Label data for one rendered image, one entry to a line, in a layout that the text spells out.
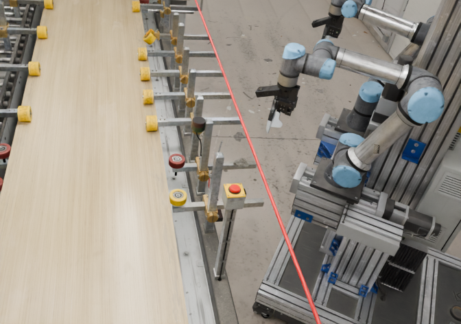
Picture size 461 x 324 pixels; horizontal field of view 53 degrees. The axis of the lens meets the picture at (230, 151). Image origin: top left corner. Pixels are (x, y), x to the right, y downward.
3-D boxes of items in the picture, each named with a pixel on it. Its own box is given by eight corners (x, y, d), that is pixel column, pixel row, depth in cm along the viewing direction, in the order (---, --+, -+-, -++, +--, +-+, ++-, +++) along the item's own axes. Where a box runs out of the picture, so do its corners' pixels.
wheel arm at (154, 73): (223, 74, 291) (224, 69, 289) (225, 77, 288) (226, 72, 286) (143, 73, 279) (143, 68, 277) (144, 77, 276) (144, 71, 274)
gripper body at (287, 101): (289, 118, 178) (296, 91, 171) (269, 110, 180) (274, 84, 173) (295, 108, 184) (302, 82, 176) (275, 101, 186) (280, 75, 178)
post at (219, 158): (210, 226, 223) (223, 150, 193) (212, 233, 220) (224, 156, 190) (204, 227, 222) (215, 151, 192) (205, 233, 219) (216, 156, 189)
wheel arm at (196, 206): (261, 202, 225) (262, 196, 222) (263, 208, 222) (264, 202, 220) (171, 209, 214) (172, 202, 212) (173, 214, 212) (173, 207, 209)
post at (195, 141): (195, 165, 262) (202, 93, 232) (195, 169, 260) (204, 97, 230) (188, 165, 261) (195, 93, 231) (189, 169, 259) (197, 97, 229)
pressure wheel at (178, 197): (174, 202, 218) (175, 185, 211) (188, 210, 215) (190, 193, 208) (164, 213, 212) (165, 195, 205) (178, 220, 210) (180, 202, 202)
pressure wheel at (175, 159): (182, 169, 237) (184, 152, 230) (184, 180, 231) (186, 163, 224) (167, 169, 235) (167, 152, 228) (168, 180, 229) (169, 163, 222)
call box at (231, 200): (239, 197, 177) (241, 182, 172) (243, 210, 172) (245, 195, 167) (221, 198, 175) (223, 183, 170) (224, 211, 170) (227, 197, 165)
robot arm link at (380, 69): (444, 67, 173) (320, 30, 178) (447, 80, 164) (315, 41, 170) (431, 93, 180) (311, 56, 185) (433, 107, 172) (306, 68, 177)
